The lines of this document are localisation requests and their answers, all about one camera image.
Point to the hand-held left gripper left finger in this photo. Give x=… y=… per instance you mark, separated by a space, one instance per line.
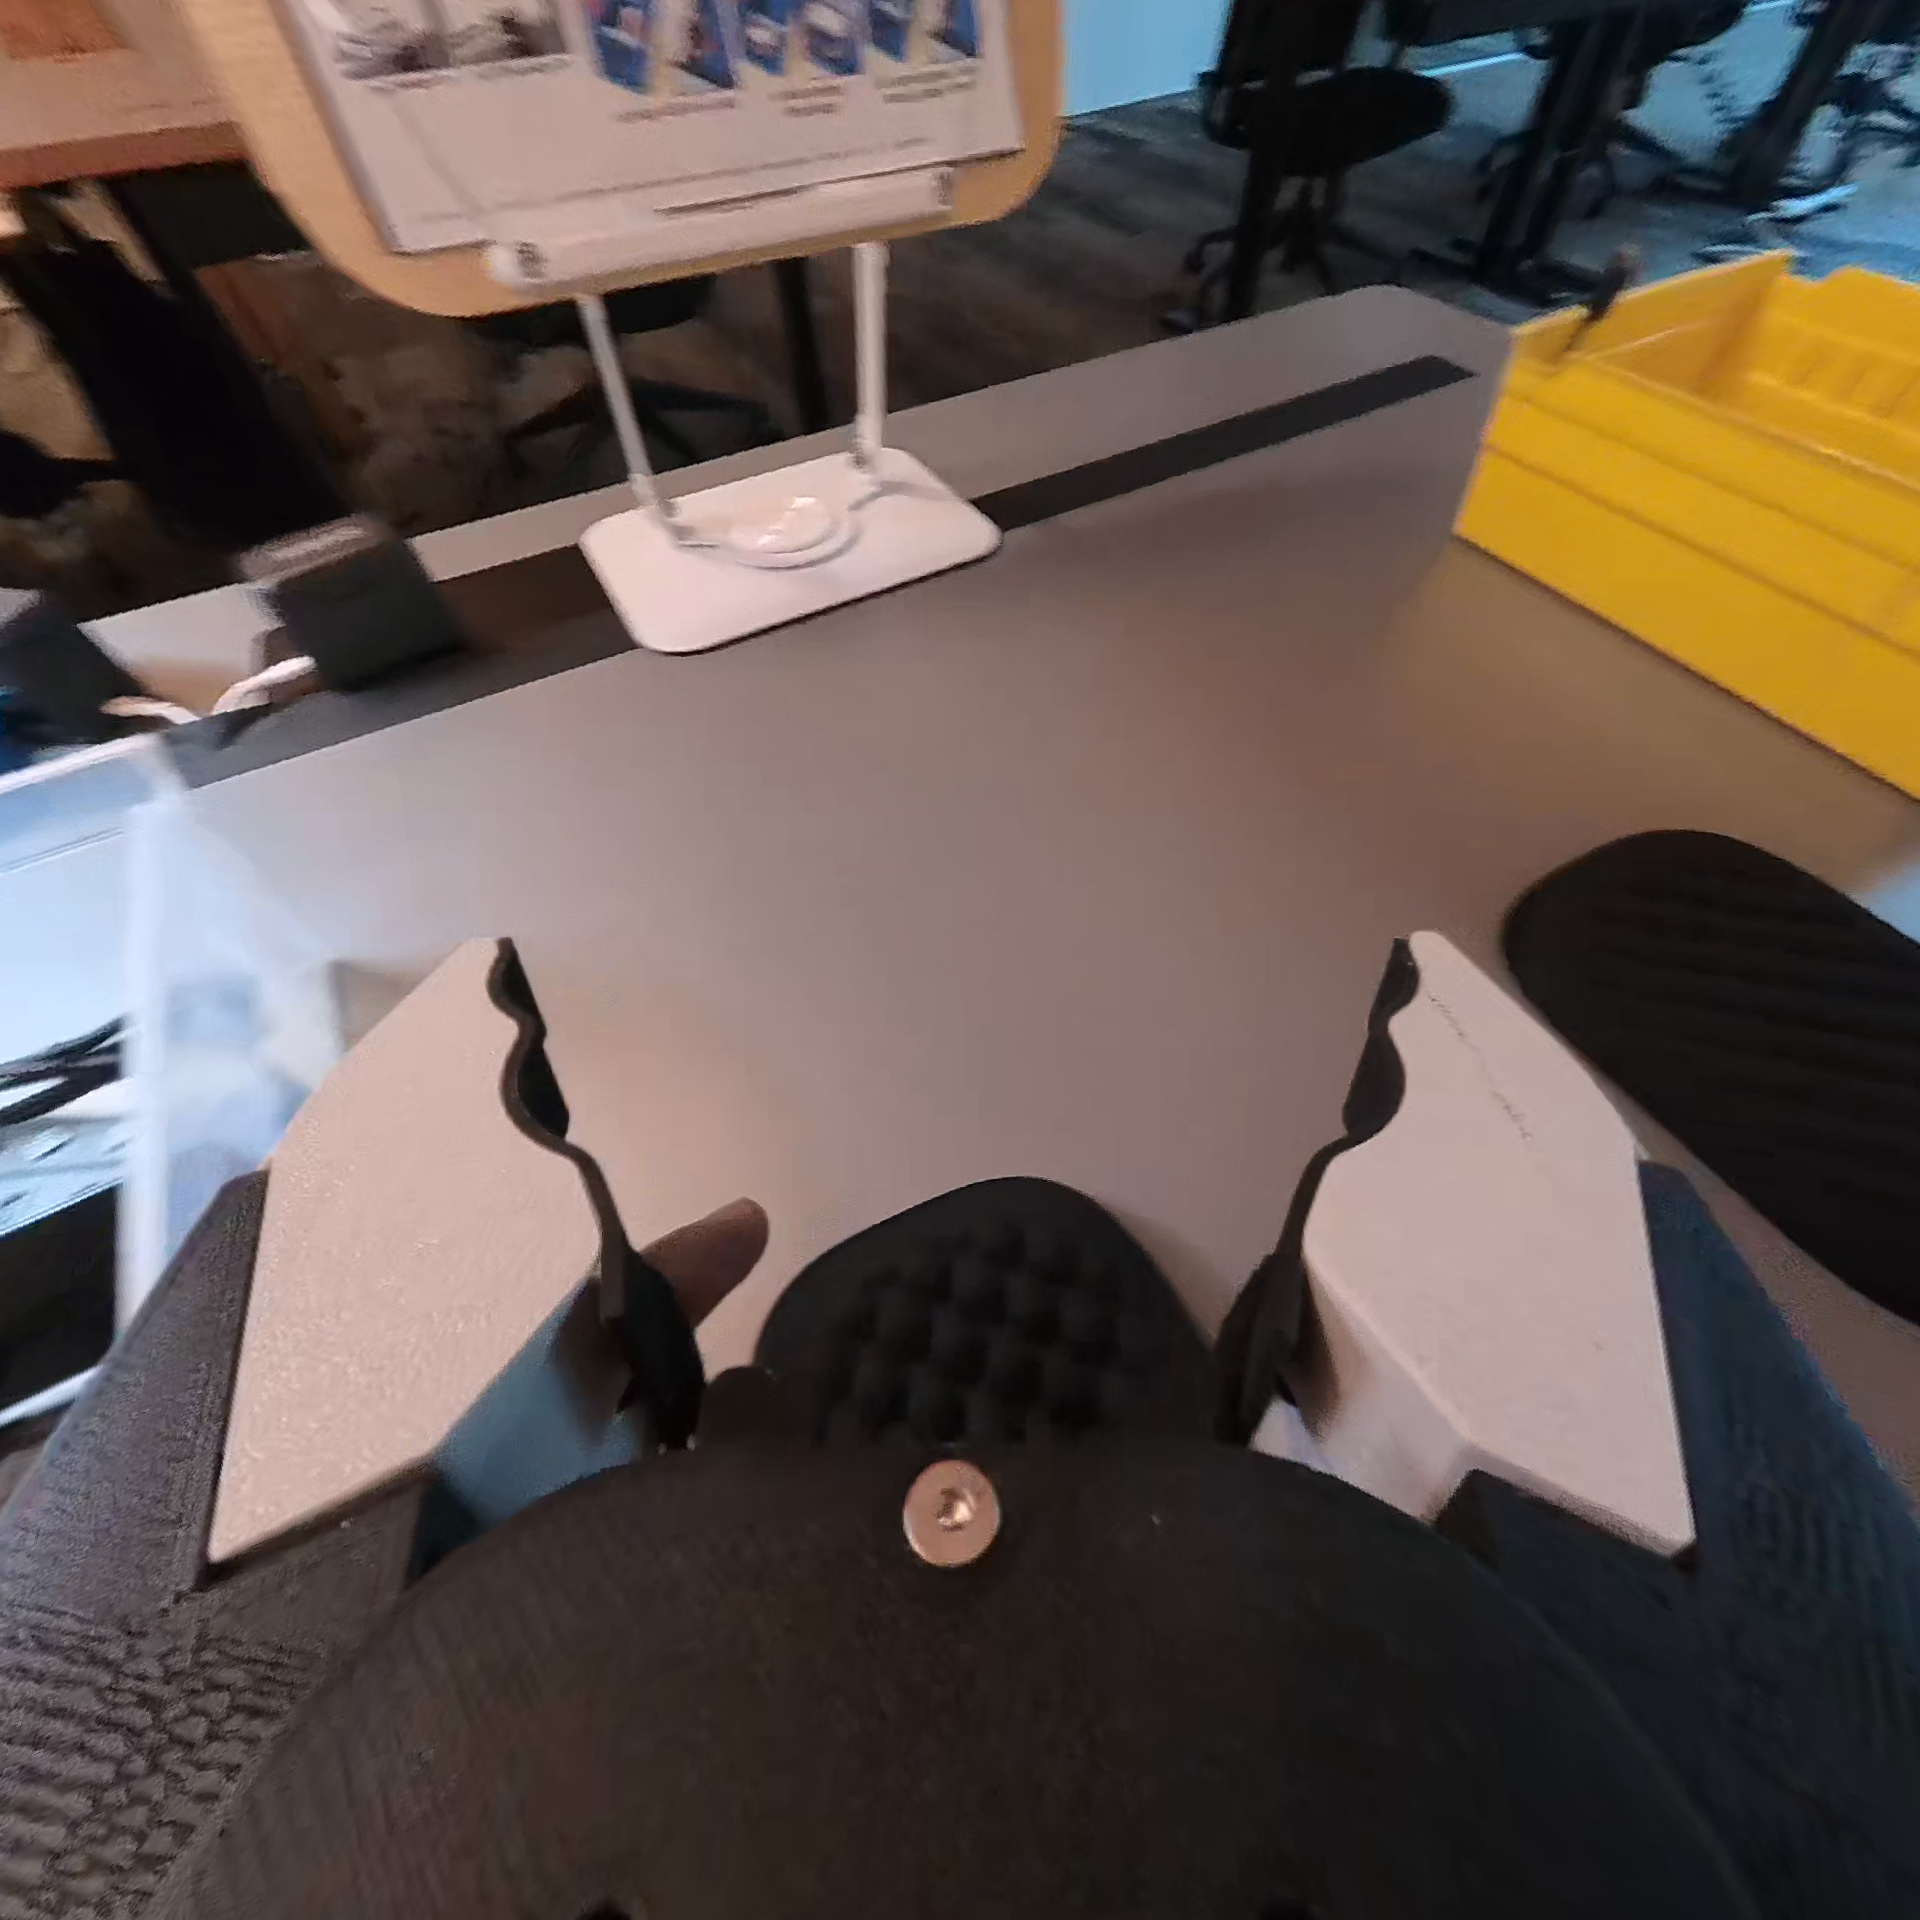
x=390 y=1229

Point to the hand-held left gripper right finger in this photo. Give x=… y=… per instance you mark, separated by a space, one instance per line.
x=1516 y=1243

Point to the clear plastic bin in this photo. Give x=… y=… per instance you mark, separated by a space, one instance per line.
x=226 y=930

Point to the person's left hand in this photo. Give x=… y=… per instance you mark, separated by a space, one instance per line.
x=721 y=1243

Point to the black power charger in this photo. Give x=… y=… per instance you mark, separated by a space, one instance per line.
x=354 y=599
x=61 y=674

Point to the yellow plastic bin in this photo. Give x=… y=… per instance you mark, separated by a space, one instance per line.
x=1652 y=524

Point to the black table strip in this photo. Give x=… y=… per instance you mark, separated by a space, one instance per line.
x=1202 y=434

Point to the instruction sheet board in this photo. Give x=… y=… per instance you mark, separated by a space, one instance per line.
x=675 y=148

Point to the black office chair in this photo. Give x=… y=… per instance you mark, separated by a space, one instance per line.
x=1321 y=105

